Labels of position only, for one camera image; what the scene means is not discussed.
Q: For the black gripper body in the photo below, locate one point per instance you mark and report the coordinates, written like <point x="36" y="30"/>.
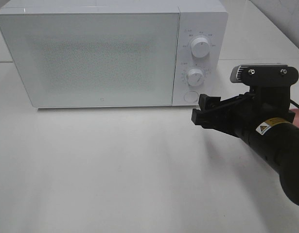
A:
<point x="242" y="114"/>

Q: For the white microwave door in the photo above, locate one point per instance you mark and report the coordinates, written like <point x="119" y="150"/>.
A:
<point x="94" y="60"/>

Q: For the white microwave oven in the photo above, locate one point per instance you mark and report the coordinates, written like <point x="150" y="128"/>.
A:
<point x="196" y="17"/>

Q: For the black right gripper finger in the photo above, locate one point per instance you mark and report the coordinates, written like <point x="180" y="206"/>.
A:
<point x="207" y="102"/>

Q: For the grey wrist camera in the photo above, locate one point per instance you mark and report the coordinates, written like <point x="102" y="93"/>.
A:
<point x="265" y="75"/>

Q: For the round white door button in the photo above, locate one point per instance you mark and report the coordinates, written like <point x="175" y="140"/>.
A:
<point x="191" y="96"/>

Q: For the lower white microwave knob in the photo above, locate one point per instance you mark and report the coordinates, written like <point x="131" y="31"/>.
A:
<point x="195" y="77"/>

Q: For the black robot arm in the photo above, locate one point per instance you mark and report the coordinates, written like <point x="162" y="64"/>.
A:
<point x="276" y="141"/>

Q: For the upper white microwave knob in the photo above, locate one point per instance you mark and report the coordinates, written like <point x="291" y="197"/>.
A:
<point x="200" y="46"/>

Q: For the white microwave knob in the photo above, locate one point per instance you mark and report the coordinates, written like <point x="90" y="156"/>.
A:
<point x="200" y="46"/>
<point x="195" y="77"/>

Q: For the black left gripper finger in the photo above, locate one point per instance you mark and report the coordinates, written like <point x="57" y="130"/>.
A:
<point x="200" y="118"/>

